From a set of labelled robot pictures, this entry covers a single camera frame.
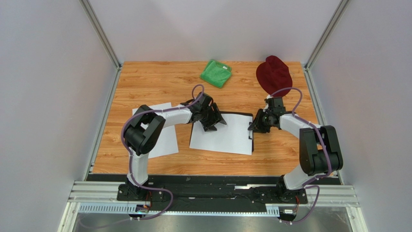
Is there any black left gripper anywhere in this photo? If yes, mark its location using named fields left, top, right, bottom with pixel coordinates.
left=199, top=103, right=226, bottom=132

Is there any white paper sheet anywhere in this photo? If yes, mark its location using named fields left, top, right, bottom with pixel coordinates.
left=124, top=102, right=178, bottom=158
left=190, top=112, right=253, bottom=155

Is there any black clipboard folder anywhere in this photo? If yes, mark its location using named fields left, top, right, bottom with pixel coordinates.
left=218, top=112, right=254, bottom=156

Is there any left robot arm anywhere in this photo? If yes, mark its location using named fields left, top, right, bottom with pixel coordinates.
left=121, top=92, right=226, bottom=200

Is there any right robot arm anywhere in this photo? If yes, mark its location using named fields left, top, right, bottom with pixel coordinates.
left=248, top=96, right=343, bottom=202

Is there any green folded cloth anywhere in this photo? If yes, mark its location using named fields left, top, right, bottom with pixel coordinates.
left=200, top=59, right=232, bottom=88

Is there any dark red hat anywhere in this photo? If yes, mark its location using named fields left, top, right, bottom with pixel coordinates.
left=256, top=56, right=293, bottom=95

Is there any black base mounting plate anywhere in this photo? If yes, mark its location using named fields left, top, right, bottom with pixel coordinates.
left=87, top=174, right=342, bottom=214

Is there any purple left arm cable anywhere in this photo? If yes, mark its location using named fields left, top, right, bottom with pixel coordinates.
left=78, top=84, right=206, bottom=226

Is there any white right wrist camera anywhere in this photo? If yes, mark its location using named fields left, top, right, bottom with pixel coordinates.
left=263, top=95, right=272, bottom=111

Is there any aluminium frame rail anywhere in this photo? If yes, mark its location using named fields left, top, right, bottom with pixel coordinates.
left=58, top=174, right=368, bottom=232

